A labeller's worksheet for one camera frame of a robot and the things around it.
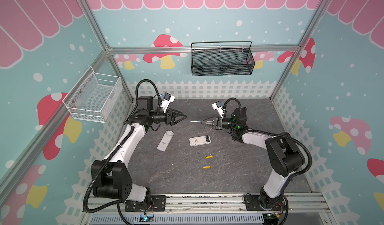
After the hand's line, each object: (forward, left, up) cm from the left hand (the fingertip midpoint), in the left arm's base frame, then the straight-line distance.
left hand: (182, 117), depth 75 cm
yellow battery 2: (-9, -15, -26) cm, 32 cm away
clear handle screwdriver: (+1, -8, -5) cm, 9 cm away
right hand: (-1, -10, -3) cm, 11 cm away
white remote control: (+1, +13, -26) cm, 30 cm away
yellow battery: (-16, -13, -26) cm, 33 cm away
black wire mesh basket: (+42, -17, +8) cm, 46 cm away
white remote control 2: (+2, -9, -26) cm, 28 cm away
